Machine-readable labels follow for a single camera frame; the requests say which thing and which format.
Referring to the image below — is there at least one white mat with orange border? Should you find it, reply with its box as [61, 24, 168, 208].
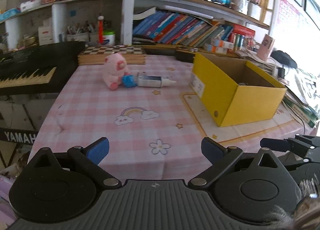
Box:
[181, 90, 301, 144]

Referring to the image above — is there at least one pile of books and papers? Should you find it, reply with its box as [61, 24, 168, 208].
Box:
[282, 67, 320, 129]

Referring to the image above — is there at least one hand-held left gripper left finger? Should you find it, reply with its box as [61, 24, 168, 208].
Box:
[24, 137, 122, 191]

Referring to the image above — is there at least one white squeeze tube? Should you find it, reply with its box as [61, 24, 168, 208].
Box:
[136, 73, 177, 88]

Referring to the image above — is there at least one green book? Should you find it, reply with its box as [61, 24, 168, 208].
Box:
[283, 97, 318, 129]

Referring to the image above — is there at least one white pen holder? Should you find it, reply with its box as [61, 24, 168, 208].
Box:
[65, 21, 91, 42]

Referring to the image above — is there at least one white tissue pack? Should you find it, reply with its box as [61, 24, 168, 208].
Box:
[19, 0, 42, 12]

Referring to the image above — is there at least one row of colourful books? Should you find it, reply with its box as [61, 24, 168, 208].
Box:
[132, 11, 234, 47]

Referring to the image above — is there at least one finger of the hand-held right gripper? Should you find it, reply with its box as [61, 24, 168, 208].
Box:
[295, 134, 320, 149]
[260, 138, 311, 160]

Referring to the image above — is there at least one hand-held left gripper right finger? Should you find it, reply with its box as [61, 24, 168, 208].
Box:
[187, 137, 288, 190]

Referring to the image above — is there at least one white light bar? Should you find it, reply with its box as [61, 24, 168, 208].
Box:
[162, 5, 214, 20]

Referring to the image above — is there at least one black cable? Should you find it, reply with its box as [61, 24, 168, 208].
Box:
[287, 109, 312, 132]

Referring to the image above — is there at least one black electronic keyboard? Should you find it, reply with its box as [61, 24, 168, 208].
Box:
[0, 41, 87, 95]

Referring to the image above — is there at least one orange white small box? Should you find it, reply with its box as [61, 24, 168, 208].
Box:
[209, 38, 236, 48]
[203, 44, 229, 54]

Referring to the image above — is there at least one wooden chessboard box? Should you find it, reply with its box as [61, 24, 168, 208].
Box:
[77, 45, 147, 65]

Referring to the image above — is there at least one red thick book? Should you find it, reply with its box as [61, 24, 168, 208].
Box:
[229, 24, 256, 51]

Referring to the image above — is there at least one black stapler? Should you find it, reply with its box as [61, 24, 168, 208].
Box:
[132, 37, 157, 46]

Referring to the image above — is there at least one green lidded white jar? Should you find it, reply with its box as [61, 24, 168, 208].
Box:
[102, 30, 116, 45]

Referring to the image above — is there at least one pink plush toy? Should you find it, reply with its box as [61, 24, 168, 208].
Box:
[102, 54, 131, 91]

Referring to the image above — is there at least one wall poster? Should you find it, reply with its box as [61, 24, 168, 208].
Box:
[278, 0, 318, 36]

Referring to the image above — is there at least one black cloth pouch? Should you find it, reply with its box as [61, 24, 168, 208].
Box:
[271, 50, 298, 69]

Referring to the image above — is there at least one pink checked cloth desktop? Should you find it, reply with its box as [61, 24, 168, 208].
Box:
[27, 53, 318, 181]

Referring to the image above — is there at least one yellow cardboard box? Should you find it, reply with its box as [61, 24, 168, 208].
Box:
[190, 52, 288, 128]

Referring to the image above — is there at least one white box with red label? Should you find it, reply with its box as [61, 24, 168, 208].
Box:
[38, 26, 53, 46]

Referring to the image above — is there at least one red bottle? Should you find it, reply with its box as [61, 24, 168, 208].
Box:
[97, 15, 105, 45]

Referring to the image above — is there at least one white bookshelf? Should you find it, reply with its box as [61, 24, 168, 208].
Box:
[0, 0, 282, 53]

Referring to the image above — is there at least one stack of loose papers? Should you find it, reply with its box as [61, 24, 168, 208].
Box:
[234, 45, 277, 71]

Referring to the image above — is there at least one white storage container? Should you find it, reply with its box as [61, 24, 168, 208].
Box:
[247, 2, 262, 20]

